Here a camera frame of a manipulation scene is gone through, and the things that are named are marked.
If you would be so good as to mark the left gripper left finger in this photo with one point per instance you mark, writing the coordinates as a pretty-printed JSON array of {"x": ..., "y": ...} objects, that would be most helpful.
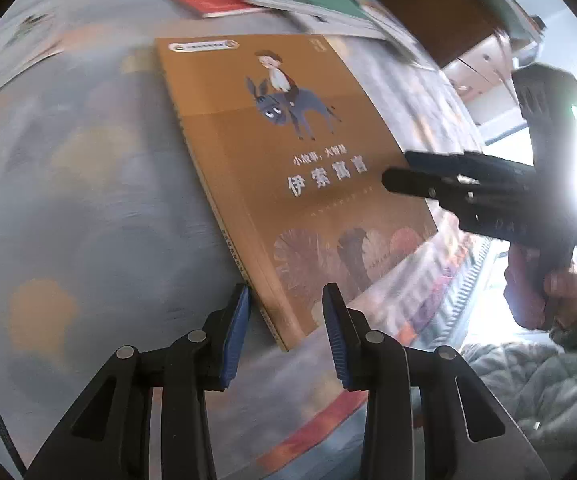
[{"x": 105, "y": 434}]

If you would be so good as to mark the grey quilted sleeve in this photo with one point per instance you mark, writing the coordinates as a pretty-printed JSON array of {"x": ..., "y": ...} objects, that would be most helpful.
[{"x": 537, "y": 385}]

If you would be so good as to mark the white back-cover book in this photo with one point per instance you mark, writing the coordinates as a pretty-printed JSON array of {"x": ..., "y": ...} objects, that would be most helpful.
[{"x": 315, "y": 25}]

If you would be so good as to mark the grey mythology storybook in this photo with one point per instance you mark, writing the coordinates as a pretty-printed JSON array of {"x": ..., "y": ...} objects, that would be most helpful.
[{"x": 27, "y": 39}]

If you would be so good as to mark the brown wooden side cabinet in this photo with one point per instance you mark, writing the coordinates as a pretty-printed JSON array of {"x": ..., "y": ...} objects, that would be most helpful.
[{"x": 446, "y": 29}]

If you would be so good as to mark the patterned ginkgo tablecloth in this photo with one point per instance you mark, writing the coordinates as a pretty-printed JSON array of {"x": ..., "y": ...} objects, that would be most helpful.
[{"x": 107, "y": 238}]

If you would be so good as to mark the white wisdom stories book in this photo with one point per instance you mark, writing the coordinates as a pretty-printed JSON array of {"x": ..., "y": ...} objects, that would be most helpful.
[{"x": 405, "y": 44}]

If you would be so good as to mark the orange fables book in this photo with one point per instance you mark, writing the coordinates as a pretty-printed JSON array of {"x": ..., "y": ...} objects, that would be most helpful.
[{"x": 290, "y": 152}]

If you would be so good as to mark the person right hand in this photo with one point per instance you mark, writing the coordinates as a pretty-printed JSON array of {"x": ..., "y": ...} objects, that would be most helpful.
[{"x": 527, "y": 305}]

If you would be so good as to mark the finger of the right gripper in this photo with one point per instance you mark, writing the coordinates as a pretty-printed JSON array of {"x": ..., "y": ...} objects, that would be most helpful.
[
  {"x": 474, "y": 165},
  {"x": 448, "y": 194}
]

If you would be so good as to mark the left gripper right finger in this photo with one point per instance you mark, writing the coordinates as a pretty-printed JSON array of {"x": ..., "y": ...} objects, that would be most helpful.
[{"x": 467, "y": 433}]

